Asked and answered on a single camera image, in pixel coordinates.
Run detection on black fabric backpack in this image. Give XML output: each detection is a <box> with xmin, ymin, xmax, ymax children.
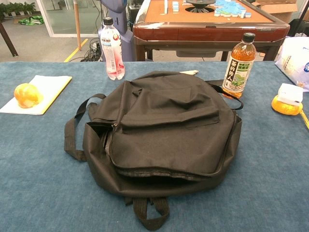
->
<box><xmin>64</xmin><ymin>70</ymin><xmax>244</xmax><ymax>232</ymax></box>

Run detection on green plastic wrapper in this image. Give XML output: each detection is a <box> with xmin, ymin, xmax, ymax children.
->
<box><xmin>18</xmin><ymin>15</ymin><xmax>45</xmax><ymax>26</ymax></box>

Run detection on blue machine stand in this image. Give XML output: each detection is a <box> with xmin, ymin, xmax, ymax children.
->
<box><xmin>98</xmin><ymin>0</ymin><xmax>136</xmax><ymax>62</ymax></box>

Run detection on pink drink bottle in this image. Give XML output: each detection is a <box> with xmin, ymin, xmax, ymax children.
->
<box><xmin>100</xmin><ymin>16</ymin><xmax>126</xmax><ymax>81</ymax></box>

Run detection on brown mahjong table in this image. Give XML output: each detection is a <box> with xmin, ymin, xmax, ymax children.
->
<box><xmin>132</xmin><ymin>0</ymin><xmax>290</xmax><ymax>61</ymax></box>

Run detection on brown tea bottle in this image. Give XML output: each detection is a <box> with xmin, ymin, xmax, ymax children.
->
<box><xmin>222</xmin><ymin>32</ymin><xmax>256</xmax><ymax>99</ymax></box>

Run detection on white yellow-edged notepad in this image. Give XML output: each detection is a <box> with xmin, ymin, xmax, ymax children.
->
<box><xmin>0</xmin><ymin>74</ymin><xmax>73</xmax><ymax>116</ymax></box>

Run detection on wooden pole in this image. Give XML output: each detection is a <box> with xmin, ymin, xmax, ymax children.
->
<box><xmin>73</xmin><ymin>0</ymin><xmax>82</xmax><ymax>51</ymax></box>

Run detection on black mahjong table dome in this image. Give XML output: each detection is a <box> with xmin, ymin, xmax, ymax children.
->
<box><xmin>185</xmin><ymin>0</ymin><xmax>216</xmax><ymax>13</ymax></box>

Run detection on orange round fruit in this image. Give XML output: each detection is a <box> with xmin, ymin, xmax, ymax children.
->
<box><xmin>14</xmin><ymin>83</ymin><xmax>44</xmax><ymax>109</ymax></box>

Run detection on blue mahjong tile pile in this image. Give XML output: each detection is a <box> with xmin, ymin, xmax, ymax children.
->
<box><xmin>213</xmin><ymin>0</ymin><xmax>252</xmax><ymax>19</ymax></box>

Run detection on small white box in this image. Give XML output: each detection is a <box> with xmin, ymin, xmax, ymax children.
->
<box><xmin>277</xmin><ymin>83</ymin><xmax>304</xmax><ymax>106</ymax></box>

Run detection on white tissue pack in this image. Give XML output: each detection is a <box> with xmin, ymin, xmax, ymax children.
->
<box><xmin>274</xmin><ymin>36</ymin><xmax>309</xmax><ymax>92</ymax></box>

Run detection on cardboard box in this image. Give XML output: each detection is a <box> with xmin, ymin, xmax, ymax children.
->
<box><xmin>251</xmin><ymin>0</ymin><xmax>299</xmax><ymax>24</ymax></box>

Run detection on dark table leg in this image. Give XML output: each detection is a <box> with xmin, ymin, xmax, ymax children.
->
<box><xmin>0</xmin><ymin>21</ymin><xmax>19</xmax><ymax>58</ymax></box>

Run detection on potted green plants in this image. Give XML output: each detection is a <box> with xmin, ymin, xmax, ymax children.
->
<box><xmin>0</xmin><ymin>1</ymin><xmax>36</xmax><ymax>17</ymax></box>

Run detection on black tripod stand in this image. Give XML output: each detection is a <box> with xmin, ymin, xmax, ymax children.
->
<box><xmin>298</xmin><ymin>0</ymin><xmax>309</xmax><ymax>34</ymax></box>

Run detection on tangled black floor cables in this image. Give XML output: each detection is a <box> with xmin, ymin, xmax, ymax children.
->
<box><xmin>81</xmin><ymin>37</ymin><xmax>104</xmax><ymax>62</ymax></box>

